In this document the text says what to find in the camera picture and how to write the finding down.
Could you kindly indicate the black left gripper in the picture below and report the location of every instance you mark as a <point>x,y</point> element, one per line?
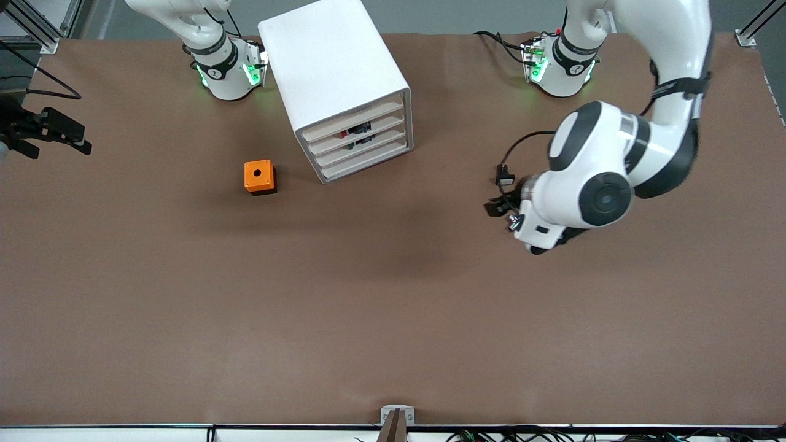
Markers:
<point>511,199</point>

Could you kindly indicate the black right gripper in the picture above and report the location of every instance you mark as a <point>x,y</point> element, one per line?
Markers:
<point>18,127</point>

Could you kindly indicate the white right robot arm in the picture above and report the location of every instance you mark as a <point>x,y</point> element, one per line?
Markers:
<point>227,80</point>

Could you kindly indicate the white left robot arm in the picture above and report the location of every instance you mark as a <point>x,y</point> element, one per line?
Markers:
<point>605,199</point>

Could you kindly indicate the white square push button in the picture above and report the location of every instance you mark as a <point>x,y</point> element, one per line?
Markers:
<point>505,179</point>

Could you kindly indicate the black green push button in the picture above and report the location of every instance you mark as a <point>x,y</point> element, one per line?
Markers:
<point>363,141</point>

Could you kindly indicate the black red push button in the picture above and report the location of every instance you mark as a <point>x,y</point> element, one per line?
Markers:
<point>361,129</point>

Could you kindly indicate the orange button box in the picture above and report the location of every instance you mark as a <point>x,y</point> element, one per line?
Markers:
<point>264,169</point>

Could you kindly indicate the chrome valve fitting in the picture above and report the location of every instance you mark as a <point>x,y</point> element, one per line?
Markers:
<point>514,222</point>

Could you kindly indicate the aluminium frame post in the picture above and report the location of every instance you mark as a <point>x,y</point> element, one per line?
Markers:
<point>49,44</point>
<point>746,38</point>

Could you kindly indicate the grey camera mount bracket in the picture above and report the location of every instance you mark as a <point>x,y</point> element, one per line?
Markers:
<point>396,423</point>

